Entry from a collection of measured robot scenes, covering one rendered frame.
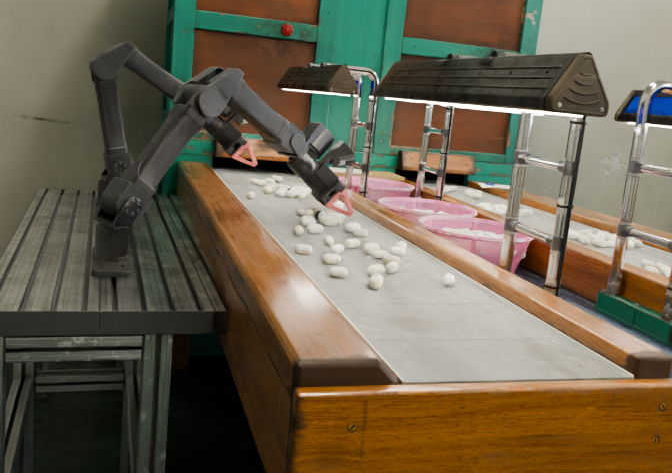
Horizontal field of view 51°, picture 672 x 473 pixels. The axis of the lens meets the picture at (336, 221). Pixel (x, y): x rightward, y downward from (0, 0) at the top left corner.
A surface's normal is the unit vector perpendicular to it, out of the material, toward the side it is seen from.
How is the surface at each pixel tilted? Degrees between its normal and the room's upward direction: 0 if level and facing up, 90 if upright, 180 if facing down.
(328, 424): 90
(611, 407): 90
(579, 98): 90
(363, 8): 90
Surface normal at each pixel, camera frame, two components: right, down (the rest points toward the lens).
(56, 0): 0.31, 0.19
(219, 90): 0.69, 0.19
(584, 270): -0.96, -0.04
